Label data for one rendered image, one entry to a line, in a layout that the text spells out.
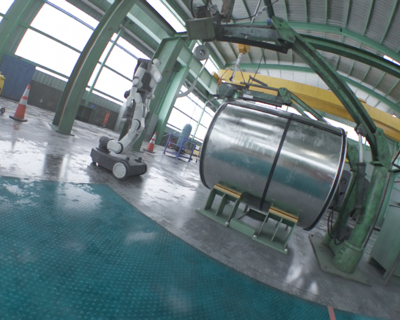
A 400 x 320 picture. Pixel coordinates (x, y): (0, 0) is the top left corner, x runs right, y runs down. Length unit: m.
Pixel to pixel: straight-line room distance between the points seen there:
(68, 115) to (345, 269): 4.81
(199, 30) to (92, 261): 1.64
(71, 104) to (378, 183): 4.80
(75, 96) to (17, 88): 6.42
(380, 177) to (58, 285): 2.22
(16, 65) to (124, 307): 10.08
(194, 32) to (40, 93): 9.71
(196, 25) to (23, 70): 9.29
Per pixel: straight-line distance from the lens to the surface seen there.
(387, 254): 2.62
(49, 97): 10.80
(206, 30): 1.55
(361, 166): 1.77
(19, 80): 10.17
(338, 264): 1.93
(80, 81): 4.11
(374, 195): 1.92
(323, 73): 1.72
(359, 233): 1.91
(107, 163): 2.12
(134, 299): 0.72
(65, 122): 4.08
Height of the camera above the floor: 0.56
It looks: 2 degrees down
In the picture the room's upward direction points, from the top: 20 degrees clockwise
